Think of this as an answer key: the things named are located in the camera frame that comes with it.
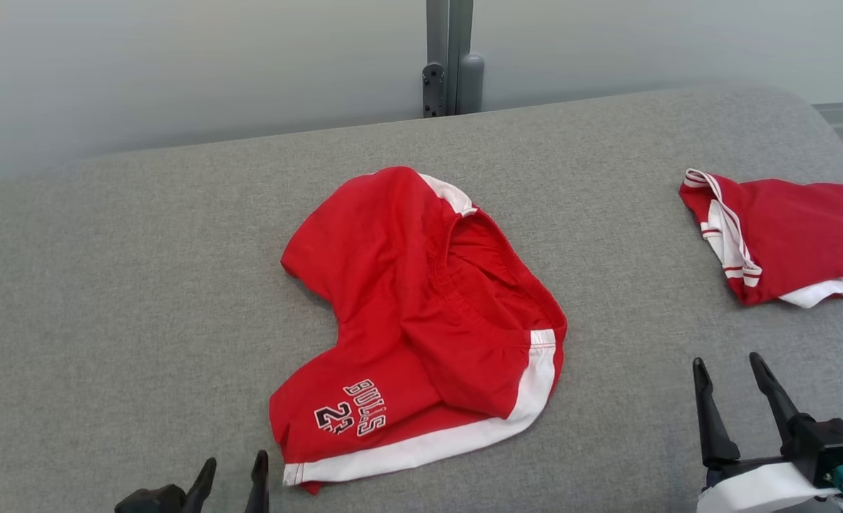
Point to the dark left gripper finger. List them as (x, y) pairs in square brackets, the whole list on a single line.
[(164, 500), (259, 488)]

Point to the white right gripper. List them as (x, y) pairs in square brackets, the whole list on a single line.
[(756, 491)]

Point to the red basketball jersey white trim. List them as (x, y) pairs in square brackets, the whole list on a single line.
[(806, 228)]

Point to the red basketball shorts white stripe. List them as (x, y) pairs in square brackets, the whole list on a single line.
[(392, 271)]

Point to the grey cylindrical post cap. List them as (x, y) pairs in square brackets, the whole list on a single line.
[(470, 82)]

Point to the dark grey hinge bracket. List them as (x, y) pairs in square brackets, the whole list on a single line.
[(433, 89)]

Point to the grey metal partition post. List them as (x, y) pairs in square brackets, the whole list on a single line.
[(450, 35)]

